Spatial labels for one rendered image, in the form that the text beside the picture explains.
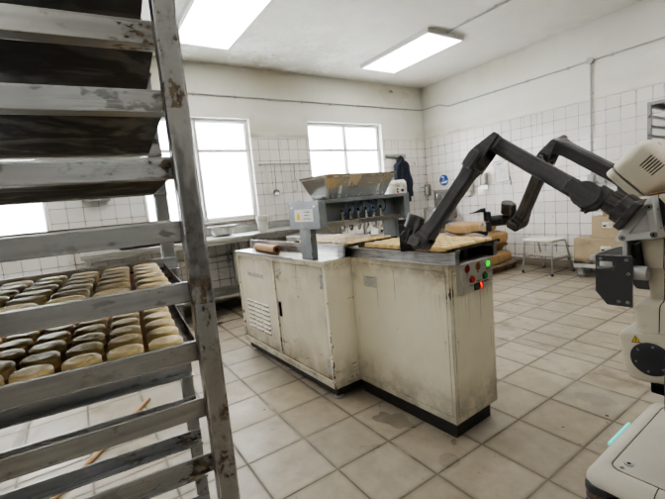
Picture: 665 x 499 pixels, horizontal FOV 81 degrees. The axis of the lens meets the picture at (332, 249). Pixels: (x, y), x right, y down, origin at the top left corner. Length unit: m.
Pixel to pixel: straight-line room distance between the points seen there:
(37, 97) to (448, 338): 1.67
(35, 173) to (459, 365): 1.73
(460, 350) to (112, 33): 1.72
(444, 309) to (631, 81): 4.42
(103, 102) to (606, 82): 5.64
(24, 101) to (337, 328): 1.92
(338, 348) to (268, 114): 3.98
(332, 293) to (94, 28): 1.81
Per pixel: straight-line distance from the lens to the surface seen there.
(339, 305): 2.26
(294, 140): 5.75
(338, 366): 2.35
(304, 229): 2.27
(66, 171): 0.60
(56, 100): 0.62
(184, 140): 0.58
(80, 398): 1.09
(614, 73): 5.89
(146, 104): 0.62
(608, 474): 1.59
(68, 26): 0.65
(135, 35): 0.65
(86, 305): 0.61
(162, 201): 1.02
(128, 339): 0.73
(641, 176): 1.48
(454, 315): 1.85
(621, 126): 5.77
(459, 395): 2.00
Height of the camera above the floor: 1.16
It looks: 7 degrees down
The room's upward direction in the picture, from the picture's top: 5 degrees counter-clockwise
